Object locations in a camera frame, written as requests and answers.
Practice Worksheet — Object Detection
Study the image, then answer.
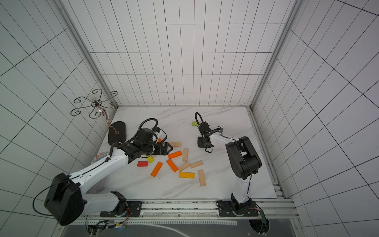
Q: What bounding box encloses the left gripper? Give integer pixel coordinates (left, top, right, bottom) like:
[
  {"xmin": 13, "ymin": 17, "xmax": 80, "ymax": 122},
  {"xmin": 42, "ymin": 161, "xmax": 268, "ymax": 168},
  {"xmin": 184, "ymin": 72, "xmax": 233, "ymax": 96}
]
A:
[{"xmin": 142, "ymin": 142, "xmax": 173, "ymax": 156}]

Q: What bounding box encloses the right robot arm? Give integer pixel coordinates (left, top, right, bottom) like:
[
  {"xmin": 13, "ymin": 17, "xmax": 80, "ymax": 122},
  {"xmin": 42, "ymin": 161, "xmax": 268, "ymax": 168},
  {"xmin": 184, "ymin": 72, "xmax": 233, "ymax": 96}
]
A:
[{"xmin": 197, "ymin": 122, "xmax": 262, "ymax": 217}]

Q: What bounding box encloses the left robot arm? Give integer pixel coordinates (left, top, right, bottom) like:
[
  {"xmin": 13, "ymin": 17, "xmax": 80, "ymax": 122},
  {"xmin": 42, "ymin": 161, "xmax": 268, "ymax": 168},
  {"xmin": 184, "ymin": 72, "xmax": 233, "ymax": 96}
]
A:
[{"xmin": 44, "ymin": 128, "xmax": 173, "ymax": 226}]

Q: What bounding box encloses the natural wood block vertical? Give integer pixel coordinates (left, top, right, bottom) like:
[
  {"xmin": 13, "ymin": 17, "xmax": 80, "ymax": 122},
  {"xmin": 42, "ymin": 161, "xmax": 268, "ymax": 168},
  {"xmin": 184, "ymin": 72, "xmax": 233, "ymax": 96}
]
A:
[{"xmin": 182, "ymin": 148, "xmax": 189, "ymax": 162}]

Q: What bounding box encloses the orange block lower left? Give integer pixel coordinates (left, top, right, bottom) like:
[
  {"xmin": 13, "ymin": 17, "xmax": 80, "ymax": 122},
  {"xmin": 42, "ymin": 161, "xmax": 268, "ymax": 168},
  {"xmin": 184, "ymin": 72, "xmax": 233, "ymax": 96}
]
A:
[{"xmin": 151, "ymin": 162, "xmax": 163, "ymax": 177}]

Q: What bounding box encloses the orange block lower middle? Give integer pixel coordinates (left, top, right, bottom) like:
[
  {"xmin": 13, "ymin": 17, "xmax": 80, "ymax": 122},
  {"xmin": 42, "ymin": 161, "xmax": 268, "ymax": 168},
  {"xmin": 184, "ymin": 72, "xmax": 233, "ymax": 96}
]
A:
[{"xmin": 166, "ymin": 159, "xmax": 179, "ymax": 172}]

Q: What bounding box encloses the natural wood block small right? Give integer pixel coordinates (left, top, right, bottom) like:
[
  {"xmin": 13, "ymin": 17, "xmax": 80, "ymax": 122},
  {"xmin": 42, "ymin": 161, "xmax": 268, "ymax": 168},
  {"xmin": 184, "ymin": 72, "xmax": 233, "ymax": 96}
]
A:
[{"xmin": 190, "ymin": 161, "xmax": 203, "ymax": 168}]

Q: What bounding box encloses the red block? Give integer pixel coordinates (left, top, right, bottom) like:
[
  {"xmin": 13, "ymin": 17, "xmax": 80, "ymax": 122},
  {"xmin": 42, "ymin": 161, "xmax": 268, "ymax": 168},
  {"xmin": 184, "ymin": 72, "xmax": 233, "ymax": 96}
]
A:
[{"xmin": 137, "ymin": 161, "xmax": 149, "ymax": 167}]

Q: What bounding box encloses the natural wood block small diagonal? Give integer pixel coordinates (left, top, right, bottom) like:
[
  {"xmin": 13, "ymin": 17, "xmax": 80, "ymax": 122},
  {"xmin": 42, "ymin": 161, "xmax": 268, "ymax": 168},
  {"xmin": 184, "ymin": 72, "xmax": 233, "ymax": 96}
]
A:
[{"xmin": 178, "ymin": 162, "xmax": 190, "ymax": 171}]

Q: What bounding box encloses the yellow block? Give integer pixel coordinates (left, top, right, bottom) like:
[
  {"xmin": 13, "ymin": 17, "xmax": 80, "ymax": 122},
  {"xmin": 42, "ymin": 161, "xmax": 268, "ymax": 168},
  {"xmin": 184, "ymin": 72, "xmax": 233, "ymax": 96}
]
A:
[{"xmin": 179, "ymin": 172, "xmax": 195, "ymax": 179}]

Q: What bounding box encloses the patterned round plate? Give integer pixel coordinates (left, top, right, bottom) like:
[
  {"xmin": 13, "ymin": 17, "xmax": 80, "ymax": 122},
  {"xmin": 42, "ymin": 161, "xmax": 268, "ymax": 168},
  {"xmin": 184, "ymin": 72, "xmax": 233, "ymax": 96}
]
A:
[{"xmin": 91, "ymin": 152, "xmax": 109, "ymax": 165}]

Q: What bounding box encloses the black wire ornament stand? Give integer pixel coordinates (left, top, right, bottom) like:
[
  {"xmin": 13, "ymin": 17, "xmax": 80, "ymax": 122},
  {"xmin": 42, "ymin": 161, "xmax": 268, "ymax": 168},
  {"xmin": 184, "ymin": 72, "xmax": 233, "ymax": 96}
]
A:
[{"xmin": 70, "ymin": 88, "xmax": 127, "ymax": 146}]

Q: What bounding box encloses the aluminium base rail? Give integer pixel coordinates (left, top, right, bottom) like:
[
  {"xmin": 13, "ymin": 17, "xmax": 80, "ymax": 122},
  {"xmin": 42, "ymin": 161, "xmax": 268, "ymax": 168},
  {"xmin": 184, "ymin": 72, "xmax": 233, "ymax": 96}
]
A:
[{"xmin": 100, "ymin": 199, "xmax": 298, "ymax": 221}]

